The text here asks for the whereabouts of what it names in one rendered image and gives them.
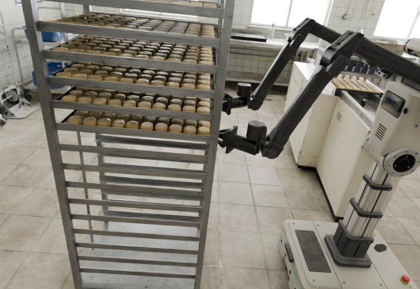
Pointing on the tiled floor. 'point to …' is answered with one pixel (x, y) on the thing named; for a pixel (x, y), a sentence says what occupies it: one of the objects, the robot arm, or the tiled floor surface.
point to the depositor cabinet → (310, 119)
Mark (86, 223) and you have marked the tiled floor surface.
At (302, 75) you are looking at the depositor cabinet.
